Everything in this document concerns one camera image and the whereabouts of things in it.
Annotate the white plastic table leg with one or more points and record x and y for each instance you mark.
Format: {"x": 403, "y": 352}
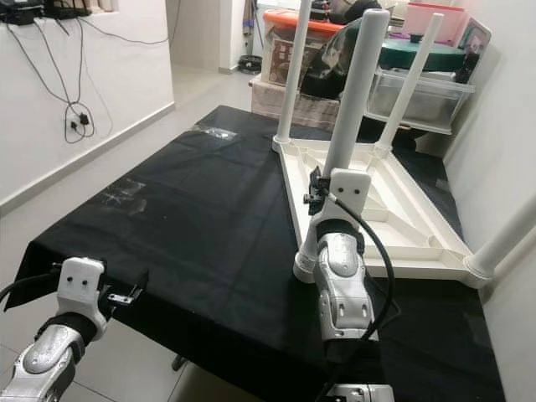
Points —
{"x": 356, "y": 92}
{"x": 296, "y": 67}
{"x": 502, "y": 243}
{"x": 414, "y": 75}

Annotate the black tablecloth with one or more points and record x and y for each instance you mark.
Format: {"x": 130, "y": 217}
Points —
{"x": 176, "y": 251}

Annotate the grey metal folding table leg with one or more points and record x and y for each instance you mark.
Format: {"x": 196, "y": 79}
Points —
{"x": 178, "y": 362}

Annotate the flat clear tape patch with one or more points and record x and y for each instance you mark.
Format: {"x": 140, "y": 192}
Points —
{"x": 126, "y": 197}

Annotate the white plastic table top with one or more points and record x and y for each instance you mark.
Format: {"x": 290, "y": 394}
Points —
{"x": 410, "y": 218}

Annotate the patterned cloth covered bench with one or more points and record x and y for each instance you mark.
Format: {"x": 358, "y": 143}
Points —
{"x": 268, "y": 100}

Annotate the crumpled clear tape piece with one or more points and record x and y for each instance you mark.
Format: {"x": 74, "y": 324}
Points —
{"x": 215, "y": 131}

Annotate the brown printed carton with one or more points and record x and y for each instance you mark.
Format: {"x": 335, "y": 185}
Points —
{"x": 280, "y": 60}

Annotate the shiny black plastic bag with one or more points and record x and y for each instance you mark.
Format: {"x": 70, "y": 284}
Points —
{"x": 327, "y": 54}

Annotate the clear plastic food container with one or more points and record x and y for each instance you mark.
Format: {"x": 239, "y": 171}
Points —
{"x": 427, "y": 96}

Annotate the clear bin with orange lid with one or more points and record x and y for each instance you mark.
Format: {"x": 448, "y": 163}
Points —
{"x": 280, "y": 23}

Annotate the green round pot lid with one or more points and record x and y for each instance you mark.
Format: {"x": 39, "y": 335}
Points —
{"x": 427, "y": 52}

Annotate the pink purple container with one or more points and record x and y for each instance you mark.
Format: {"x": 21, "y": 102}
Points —
{"x": 435, "y": 18}

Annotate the dark green tray with label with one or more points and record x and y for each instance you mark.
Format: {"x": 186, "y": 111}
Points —
{"x": 476, "y": 38}

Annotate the black set-top box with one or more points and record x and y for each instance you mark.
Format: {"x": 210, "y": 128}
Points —
{"x": 21, "y": 10}

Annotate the black wifi router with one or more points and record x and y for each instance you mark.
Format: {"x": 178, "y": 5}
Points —
{"x": 67, "y": 8}

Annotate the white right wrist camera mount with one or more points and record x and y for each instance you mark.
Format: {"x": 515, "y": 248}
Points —
{"x": 347, "y": 193}

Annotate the black wall power plug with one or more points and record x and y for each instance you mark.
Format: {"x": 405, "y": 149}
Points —
{"x": 84, "y": 119}

